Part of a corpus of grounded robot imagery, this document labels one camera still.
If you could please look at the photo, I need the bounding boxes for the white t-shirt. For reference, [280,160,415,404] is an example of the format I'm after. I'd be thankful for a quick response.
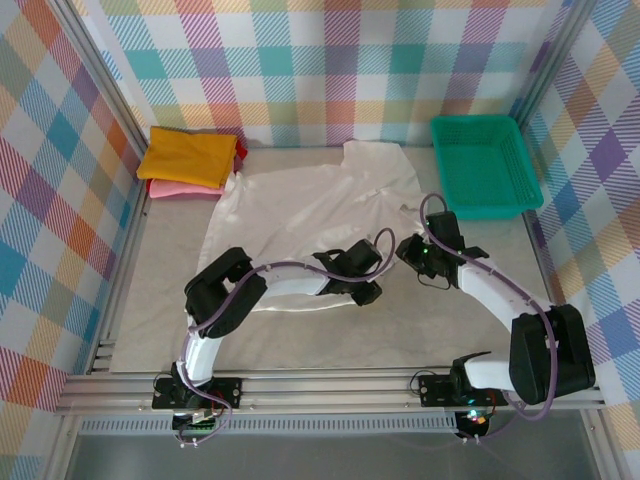
[198,140,422,314]

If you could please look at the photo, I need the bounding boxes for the green plastic basket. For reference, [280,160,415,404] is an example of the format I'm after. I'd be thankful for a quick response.
[430,114,546,222]

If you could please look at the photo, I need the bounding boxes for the red folded t-shirt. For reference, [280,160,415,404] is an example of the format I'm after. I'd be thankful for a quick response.
[220,138,249,201]

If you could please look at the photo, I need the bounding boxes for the pink folded t-shirt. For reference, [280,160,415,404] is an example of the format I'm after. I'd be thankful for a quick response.
[147,177,229,202]

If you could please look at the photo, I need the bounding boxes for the yellow folded t-shirt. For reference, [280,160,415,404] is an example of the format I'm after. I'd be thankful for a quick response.
[136,126,239,190]

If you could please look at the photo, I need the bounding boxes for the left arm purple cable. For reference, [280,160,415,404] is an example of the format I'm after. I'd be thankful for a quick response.
[180,227,400,449]

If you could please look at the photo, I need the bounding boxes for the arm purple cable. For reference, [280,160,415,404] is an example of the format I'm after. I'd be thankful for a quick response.
[180,227,400,449]
[418,193,557,444]

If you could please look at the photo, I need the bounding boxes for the aluminium side rail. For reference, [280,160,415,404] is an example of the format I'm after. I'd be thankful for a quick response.
[87,149,154,376]
[521,212,576,371]

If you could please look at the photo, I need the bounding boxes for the aluminium mounting rail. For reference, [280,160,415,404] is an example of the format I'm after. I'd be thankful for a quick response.
[53,366,607,417]

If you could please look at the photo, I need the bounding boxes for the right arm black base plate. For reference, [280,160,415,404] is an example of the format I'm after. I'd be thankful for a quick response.
[417,372,511,409]

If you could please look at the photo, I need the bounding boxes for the slotted grey cable duct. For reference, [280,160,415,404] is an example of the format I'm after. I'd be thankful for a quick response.
[78,417,460,436]

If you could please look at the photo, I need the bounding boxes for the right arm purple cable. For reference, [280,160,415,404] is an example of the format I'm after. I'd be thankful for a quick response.
[418,193,557,444]

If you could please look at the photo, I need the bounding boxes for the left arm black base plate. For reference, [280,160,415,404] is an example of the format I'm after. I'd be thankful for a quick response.
[151,377,244,412]

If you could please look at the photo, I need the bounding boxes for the aluminium corner post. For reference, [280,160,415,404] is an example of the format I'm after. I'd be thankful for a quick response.
[513,0,599,129]
[52,0,152,151]

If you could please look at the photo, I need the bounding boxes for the aluminium frame leg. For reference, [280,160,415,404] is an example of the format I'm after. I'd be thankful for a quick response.
[42,413,84,480]
[579,407,629,480]

